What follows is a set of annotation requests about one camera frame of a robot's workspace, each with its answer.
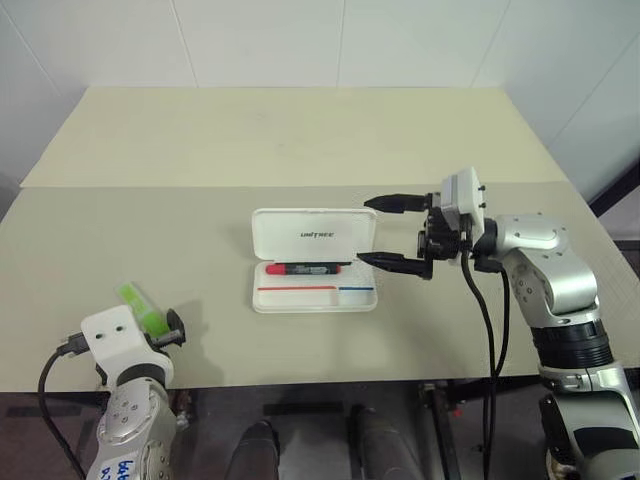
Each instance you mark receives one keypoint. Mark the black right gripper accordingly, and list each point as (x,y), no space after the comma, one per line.
(442,239)

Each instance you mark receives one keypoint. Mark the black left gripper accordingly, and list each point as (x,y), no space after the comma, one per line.
(161,341)

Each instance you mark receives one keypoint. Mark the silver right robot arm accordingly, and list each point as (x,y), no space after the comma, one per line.
(555,280)

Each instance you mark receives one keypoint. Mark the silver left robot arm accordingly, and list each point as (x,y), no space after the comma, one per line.
(132,415)

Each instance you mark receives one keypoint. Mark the white Unitree pencil case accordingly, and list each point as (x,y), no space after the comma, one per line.
(315,270)

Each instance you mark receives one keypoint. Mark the red marker with black label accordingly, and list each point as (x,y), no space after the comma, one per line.
(305,269)

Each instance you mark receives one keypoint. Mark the dark rounded shape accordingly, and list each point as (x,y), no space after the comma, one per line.
(258,452)

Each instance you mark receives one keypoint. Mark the white label with blue writing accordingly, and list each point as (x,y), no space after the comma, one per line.
(114,469)

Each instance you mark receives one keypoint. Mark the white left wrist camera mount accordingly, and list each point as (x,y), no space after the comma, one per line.
(112,337)

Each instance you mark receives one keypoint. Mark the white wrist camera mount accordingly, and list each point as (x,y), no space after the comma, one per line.
(467,192)
(112,337)

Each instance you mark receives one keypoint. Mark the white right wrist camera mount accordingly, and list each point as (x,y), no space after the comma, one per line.
(467,192)

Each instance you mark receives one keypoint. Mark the metal table leg frame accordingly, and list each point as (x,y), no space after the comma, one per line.
(440,430)

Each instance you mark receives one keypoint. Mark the black metal stand frame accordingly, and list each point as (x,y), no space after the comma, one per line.
(619,200)

